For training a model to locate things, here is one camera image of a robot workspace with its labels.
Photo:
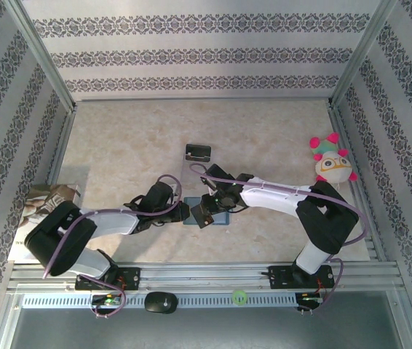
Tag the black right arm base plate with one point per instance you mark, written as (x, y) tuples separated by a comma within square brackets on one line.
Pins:
[(280, 278)]

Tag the aluminium frame post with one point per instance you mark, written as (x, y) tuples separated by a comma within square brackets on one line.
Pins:
[(42, 54), (361, 54)]

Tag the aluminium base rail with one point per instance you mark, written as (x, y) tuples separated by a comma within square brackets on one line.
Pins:
[(206, 270)]

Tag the black card gold chip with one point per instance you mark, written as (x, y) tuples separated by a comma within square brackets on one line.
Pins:
[(200, 219)]

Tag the black computer mouse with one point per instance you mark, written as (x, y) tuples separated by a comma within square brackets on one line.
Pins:
[(160, 302)]

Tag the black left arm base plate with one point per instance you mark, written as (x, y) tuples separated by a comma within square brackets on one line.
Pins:
[(133, 278)]

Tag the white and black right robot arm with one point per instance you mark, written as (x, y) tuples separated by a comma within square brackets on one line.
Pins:
[(271, 198)]

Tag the aluminium frame cross rail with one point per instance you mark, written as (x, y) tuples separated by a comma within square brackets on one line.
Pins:
[(202, 99)]

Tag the plush toy with glasses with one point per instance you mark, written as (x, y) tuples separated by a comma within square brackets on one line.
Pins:
[(331, 169)]

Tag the small circuit board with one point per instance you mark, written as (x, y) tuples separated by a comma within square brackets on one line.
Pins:
[(107, 301), (311, 298)]

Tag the book with sculpture cover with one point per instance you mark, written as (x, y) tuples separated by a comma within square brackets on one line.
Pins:
[(38, 200)]

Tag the teal leather card holder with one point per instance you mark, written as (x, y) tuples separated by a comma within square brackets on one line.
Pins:
[(222, 220)]

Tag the aluminium frame side rail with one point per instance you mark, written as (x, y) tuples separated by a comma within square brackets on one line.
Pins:
[(61, 145), (338, 123)]

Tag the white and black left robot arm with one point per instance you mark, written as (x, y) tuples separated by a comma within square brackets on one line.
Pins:
[(115, 221)]

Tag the small black box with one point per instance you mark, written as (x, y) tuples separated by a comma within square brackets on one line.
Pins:
[(198, 149)]

